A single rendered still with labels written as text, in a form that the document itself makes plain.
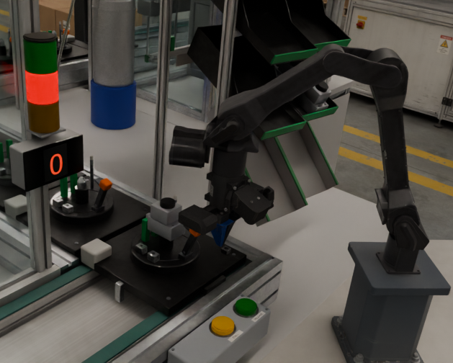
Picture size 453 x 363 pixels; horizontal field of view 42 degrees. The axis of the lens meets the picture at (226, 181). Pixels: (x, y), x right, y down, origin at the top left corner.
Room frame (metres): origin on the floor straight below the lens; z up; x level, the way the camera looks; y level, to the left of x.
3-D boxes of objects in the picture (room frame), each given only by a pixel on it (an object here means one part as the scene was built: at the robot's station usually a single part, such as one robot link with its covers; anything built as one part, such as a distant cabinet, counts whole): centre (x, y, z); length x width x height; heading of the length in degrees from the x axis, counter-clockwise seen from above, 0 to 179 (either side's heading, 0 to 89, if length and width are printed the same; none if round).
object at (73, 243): (1.14, 0.32, 1.01); 0.24 x 0.24 x 0.13; 55
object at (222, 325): (0.80, -0.02, 0.96); 0.04 x 0.04 x 0.02
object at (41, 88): (0.91, 0.31, 1.33); 0.05 x 0.05 x 0.05
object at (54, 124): (0.91, 0.31, 1.28); 0.05 x 0.05 x 0.05
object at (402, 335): (0.91, -0.33, 0.96); 0.15 x 0.15 x 0.20; 9
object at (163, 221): (1.00, 0.12, 1.06); 0.08 x 0.04 x 0.07; 56
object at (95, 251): (0.97, 0.24, 0.97); 0.05 x 0.05 x 0.04; 55
